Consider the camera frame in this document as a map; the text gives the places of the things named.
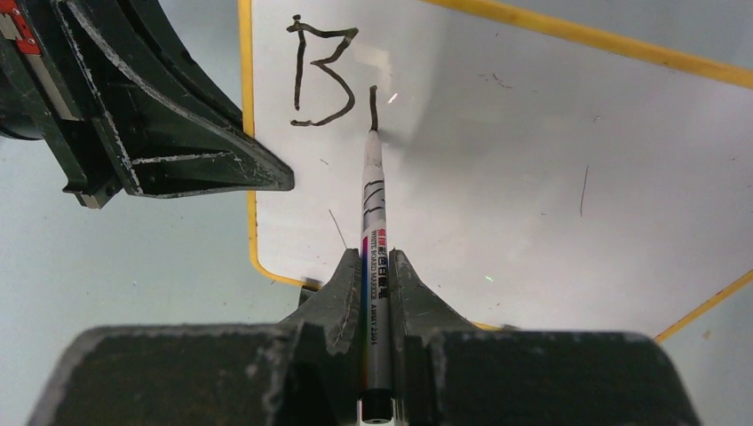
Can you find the yellow framed whiteboard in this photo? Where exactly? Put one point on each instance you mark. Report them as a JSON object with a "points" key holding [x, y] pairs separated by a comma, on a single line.
{"points": [[574, 164]]}

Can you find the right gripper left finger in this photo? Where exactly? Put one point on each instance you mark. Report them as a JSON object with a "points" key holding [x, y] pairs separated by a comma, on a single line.
{"points": [[302, 370]]}

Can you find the silver whiteboard marker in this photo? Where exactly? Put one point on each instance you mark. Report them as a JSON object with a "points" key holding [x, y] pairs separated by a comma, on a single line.
{"points": [[376, 396]]}

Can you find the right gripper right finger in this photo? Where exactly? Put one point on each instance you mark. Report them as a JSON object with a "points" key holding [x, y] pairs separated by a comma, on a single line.
{"points": [[450, 372]]}

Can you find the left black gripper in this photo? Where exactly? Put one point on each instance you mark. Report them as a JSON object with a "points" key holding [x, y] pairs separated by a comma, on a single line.
{"points": [[117, 97]]}

